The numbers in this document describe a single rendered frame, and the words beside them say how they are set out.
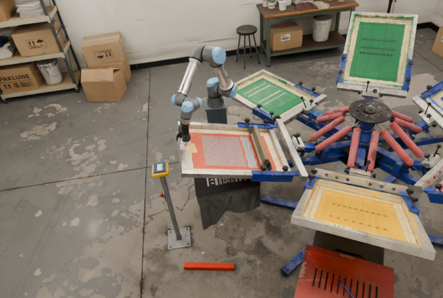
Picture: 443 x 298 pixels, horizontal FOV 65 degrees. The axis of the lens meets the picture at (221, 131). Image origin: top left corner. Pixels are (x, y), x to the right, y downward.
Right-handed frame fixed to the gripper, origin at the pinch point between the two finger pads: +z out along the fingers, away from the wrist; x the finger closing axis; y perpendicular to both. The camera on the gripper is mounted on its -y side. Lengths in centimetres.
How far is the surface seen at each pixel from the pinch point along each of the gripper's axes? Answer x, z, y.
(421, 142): -192, -17, -2
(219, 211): -33, 47, -21
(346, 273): -80, -7, -106
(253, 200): -57, 34, -21
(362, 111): -129, -41, 1
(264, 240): -88, 106, -7
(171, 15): -7, 38, 380
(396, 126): -149, -39, -14
